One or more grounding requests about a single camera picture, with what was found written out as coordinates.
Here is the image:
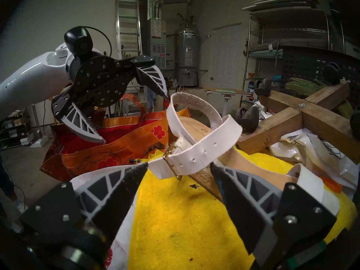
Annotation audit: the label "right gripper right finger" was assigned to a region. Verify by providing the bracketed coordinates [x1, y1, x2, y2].
[210, 163, 337, 266]

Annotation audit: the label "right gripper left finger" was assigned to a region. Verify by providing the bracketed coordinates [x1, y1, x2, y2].
[20, 163, 149, 244]

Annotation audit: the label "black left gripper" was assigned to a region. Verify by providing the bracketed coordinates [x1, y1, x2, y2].
[52, 53, 169, 144]

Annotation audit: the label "white strap wedge sandal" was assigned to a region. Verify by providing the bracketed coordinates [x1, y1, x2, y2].
[148, 92, 341, 216]

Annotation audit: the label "white red plastic bag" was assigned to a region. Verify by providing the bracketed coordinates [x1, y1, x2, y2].
[70, 163, 158, 270]

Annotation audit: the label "red orange tote bag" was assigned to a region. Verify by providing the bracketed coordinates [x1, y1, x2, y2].
[39, 94, 192, 183]

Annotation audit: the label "grey furnace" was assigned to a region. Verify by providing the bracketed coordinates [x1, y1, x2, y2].
[146, 18, 167, 70]

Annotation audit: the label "yellow towel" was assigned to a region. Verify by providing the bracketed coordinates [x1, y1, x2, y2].
[128, 150, 357, 270]

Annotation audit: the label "aluminium ladder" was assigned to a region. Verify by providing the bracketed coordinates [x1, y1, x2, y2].
[115, 0, 147, 109]

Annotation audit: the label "white printed plastic bag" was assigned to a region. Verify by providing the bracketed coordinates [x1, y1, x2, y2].
[269, 129, 360, 188]

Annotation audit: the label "orange scissors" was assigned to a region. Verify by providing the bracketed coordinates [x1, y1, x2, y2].
[319, 175, 343, 194]

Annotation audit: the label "grey water heater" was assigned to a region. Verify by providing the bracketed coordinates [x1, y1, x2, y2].
[175, 25, 201, 87]

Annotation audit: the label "wooden cross caster dolly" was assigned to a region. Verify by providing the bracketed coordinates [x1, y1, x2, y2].
[235, 62, 360, 165]

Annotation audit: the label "wood top rolling table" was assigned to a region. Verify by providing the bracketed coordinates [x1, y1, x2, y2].
[204, 87, 252, 118]

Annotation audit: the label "white panel door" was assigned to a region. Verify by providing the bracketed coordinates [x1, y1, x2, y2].
[210, 23, 245, 90]

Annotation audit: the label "green knit glove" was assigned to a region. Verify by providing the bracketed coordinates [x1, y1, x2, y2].
[285, 77, 354, 119]

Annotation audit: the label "black mesh basket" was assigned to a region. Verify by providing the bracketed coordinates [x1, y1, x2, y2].
[281, 46, 360, 109]

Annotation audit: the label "pale teal seat cushion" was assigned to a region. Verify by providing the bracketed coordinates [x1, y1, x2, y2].
[249, 49, 283, 59]

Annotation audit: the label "olive seat cushion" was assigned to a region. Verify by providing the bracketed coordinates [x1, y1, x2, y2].
[250, 40, 284, 52]

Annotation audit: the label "white flat boards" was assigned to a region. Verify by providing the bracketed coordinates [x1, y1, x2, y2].
[242, 0, 320, 12]

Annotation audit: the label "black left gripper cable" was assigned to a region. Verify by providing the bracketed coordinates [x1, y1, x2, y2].
[84, 26, 113, 57]

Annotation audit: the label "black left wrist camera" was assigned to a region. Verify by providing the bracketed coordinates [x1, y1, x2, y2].
[64, 26, 93, 57]

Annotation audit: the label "chrome wire shelf rack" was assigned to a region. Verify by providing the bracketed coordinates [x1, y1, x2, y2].
[240, 15, 332, 107]

